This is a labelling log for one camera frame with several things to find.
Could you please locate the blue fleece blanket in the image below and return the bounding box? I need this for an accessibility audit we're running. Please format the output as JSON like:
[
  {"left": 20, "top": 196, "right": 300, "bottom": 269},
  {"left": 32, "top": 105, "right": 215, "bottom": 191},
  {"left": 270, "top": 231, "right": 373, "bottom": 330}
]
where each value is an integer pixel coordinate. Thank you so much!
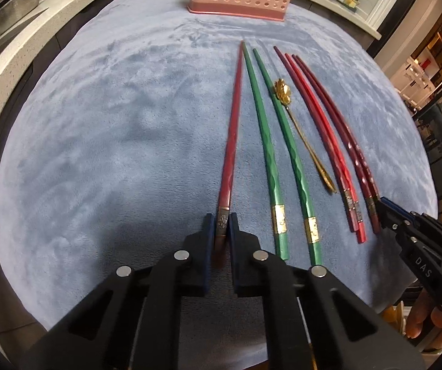
[{"left": 0, "top": 0, "right": 442, "bottom": 355}]

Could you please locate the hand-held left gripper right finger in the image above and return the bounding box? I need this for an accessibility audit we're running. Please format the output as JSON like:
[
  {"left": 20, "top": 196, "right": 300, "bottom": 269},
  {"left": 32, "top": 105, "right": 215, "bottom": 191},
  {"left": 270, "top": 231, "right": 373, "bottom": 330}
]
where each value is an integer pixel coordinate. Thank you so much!
[{"left": 229, "top": 212, "right": 426, "bottom": 370}]

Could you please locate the green chopstick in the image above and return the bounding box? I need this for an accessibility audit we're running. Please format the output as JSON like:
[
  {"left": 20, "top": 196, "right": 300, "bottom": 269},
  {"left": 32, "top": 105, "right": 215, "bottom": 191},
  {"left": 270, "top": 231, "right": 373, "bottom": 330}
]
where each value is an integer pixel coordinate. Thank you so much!
[
  {"left": 252, "top": 48, "right": 322, "bottom": 266},
  {"left": 242, "top": 42, "right": 291, "bottom": 261}
]

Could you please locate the person's right hand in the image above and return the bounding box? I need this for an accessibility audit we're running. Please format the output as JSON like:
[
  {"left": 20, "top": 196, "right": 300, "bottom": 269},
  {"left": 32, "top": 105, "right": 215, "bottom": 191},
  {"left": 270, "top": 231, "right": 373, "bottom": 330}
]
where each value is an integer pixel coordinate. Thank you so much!
[{"left": 405, "top": 290, "right": 442, "bottom": 352}]

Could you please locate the bright red chopstick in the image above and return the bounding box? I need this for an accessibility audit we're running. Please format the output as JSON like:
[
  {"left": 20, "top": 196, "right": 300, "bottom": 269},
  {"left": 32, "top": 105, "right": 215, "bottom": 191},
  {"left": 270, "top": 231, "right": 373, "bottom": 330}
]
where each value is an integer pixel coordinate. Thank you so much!
[{"left": 285, "top": 53, "right": 368, "bottom": 244}]

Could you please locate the dark red chopstick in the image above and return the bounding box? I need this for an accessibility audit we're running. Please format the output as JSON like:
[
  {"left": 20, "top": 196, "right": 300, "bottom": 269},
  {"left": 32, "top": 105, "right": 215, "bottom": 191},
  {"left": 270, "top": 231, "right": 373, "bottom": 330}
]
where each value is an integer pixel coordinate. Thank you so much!
[
  {"left": 212, "top": 41, "right": 245, "bottom": 267},
  {"left": 295, "top": 55, "right": 382, "bottom": 235},
  {"left": 274, "top": 46, "right": 360, "bottom": 233}
]

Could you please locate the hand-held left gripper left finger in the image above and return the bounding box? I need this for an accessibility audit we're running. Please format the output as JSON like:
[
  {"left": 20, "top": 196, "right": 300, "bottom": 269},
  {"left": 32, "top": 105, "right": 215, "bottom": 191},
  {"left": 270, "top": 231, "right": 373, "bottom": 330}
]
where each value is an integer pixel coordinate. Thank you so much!
[{"left": 24, "top": 213, "right": 214, "bottom": 370}]

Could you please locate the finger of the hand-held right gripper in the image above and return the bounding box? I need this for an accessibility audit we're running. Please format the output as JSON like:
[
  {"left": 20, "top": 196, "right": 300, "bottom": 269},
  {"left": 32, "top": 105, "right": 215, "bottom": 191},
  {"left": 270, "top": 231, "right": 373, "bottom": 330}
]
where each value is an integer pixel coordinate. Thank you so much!
[
  {"left": 380, "top": 196, "right": 419, "bottom": 227},
  {"left": 376, "top": 204, "right": 401, "bottom": 236}
]

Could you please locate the gold flower spoon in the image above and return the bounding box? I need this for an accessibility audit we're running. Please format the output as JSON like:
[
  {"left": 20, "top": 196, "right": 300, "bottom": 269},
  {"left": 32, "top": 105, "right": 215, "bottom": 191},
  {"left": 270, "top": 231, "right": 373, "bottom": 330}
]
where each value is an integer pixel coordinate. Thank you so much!
[{"left": 274, "top": 78, "right": 338, "bottom": 194}]

